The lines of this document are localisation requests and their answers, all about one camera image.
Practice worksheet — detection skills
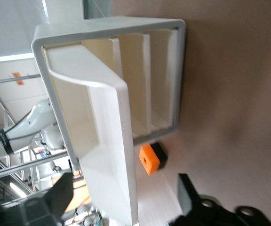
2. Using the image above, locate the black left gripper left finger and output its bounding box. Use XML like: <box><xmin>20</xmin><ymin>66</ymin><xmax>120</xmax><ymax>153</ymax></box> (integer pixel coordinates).
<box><xmin>0</xmin><ymin>173</ymin><xmax>74</xmax><ymax>226</ymax></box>

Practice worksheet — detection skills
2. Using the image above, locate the cream drawer with button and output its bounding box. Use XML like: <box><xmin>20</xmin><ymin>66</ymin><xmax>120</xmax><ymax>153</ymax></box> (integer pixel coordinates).
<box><xmin>43</xmin><ymin>44</ymin><xmax>138</xmax><ymax>226</ymax></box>

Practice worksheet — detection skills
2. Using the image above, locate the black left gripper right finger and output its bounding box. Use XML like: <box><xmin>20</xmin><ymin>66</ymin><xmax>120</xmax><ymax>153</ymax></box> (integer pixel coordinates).
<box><xmin>168</xmin><ymin>173</ymin><xmax>271</xmax><ymax>226</ymax></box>

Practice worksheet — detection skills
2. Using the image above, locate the orange push button box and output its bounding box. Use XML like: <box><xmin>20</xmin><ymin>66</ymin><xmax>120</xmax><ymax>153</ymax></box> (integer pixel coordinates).
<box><xmin>139</xmin><ymin>142</ymin><xmax>168</xmax><ymax>176</ymax></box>

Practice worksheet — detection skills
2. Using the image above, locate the aluminium background frame structure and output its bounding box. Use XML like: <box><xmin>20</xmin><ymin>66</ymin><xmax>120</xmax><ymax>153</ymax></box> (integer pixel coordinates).
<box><xmin>0</xmin><ymin>74</ymin><xmax>80</xmax><ymax>205</ymax></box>

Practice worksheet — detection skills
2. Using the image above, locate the white drawer cabinet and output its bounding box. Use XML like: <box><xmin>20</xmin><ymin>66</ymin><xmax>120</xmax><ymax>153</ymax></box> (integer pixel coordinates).
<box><xmin>32</xmin><ymin>17</ymin><xmax>187</xmax><ymax>226</ymax></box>

